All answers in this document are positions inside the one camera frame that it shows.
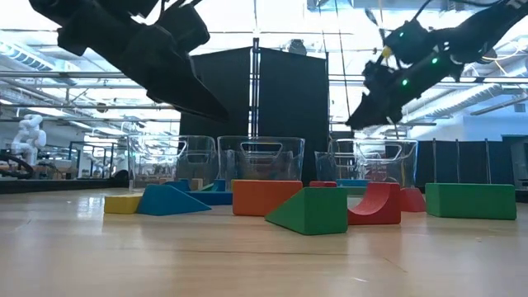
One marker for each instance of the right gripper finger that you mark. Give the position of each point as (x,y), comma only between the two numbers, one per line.
(371,115)

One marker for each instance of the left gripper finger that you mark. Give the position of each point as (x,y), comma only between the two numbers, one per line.
(177,86)

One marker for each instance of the blue long block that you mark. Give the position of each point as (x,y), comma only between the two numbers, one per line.
(220,198)
(352,182)

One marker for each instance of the clear plastic bin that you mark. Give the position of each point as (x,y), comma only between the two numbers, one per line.
(260,161)
(392,165)
(156,165)

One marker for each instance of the red rectangular block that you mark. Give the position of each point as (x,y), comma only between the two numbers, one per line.
(323,184)

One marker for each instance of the red arch block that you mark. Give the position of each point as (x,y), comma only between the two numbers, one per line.
(389,206)

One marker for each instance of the red triangular block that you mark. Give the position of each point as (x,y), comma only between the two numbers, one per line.
(412,202)

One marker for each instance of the green curved block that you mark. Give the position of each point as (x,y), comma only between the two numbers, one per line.
(207,188)

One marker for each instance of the blue wooden block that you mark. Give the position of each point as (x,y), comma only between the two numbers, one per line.
(219,185)

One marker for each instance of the green triangular block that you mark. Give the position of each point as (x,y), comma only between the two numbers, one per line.
(317,214)

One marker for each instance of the yellow long block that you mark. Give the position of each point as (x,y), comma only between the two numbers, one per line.
(121,204)

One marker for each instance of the green rectangular block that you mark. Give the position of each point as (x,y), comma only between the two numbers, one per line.
(470,202)

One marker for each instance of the orange triangular block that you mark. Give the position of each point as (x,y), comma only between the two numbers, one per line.
(255,198)

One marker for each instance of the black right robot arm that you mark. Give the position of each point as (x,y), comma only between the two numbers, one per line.
(486,29)

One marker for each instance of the tall black partition screen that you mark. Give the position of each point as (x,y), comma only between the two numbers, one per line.
(288,103)

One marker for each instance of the natural wood block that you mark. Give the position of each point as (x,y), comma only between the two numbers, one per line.
(196,184)

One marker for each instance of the black ceiling fixture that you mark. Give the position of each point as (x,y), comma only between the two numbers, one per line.
(298,47)

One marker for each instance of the low black partition panels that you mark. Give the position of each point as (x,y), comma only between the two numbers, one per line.
(470,163)

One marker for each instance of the white robot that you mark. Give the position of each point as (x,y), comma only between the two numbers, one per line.
(31,136)

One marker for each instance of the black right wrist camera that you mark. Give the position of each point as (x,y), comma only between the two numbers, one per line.
(412,41)

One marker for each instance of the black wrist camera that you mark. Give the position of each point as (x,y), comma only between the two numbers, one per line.
(183,29)
(412,41)

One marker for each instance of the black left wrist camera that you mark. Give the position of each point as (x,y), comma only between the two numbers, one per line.
(183,29)

